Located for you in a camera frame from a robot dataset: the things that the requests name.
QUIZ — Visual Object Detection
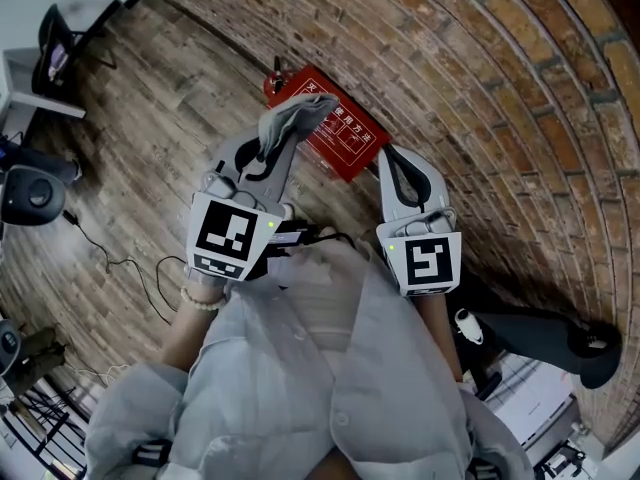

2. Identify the black floor cable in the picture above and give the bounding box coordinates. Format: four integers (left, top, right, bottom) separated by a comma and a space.
62, 209, 194, 314

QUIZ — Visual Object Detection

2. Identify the white desk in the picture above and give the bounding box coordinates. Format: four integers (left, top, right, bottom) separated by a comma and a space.
0, 47, 87, 122

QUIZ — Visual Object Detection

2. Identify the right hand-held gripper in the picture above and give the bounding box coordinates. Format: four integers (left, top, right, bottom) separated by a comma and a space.
374, 145, 463, 298

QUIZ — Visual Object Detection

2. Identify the red fire extinguisher box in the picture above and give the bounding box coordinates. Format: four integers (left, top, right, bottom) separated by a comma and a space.
264, 65, 393, 184

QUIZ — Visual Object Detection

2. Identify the person's left hand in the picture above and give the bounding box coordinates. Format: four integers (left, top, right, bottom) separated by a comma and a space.
183, 266, 230, 297

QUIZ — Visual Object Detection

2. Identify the white bead bracelet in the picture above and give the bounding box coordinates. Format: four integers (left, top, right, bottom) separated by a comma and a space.
179, 285, 226, 313

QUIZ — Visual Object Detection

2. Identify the white cylindrical device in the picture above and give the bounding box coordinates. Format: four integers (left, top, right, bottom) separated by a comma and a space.
453, 308, 485, 346

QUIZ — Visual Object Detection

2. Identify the person's right forearm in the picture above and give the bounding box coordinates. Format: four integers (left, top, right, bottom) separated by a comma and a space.
417, 295, 464, 384

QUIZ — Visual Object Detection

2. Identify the white gridded storage box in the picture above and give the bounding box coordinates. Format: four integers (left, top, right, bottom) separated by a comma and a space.
487, 355, 576, 449

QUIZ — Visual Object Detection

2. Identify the black battery pack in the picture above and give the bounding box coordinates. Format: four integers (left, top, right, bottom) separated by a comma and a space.
264, 219, 324, 252

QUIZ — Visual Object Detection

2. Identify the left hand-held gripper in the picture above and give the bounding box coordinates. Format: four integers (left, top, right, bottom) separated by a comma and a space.
185, 134, 302, 283

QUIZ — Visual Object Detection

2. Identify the black strap buckle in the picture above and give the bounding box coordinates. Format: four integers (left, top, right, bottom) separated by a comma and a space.
132, 437, 174, 469
469, 457, 504, 480

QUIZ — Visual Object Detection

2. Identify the black metal rack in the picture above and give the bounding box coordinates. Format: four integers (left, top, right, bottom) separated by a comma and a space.
0, 372, 91, 480

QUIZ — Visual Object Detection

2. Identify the person's white shirt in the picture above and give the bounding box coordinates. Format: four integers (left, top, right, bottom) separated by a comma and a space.
84, 240, 534, 480

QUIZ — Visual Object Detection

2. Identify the person's left forearm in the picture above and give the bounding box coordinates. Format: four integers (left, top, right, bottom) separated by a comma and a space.
159, 292, 224, 369

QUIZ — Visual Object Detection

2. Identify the black office chair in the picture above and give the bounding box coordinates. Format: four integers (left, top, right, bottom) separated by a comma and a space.
449, 307, 624, 399

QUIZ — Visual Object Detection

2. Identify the black lab equipment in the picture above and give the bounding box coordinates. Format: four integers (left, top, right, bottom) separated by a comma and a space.
534, 417, 601, 480

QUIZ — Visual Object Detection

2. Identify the black mesh chair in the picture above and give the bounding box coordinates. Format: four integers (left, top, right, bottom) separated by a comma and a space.
30, 2, 119, 99

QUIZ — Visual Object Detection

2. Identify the black battery pack cable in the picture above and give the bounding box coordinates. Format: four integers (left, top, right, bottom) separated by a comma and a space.
309, 230, 357, 250

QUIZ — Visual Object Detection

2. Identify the grey cloth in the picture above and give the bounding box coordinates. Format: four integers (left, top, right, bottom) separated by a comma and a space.
257, 93, 341, 162

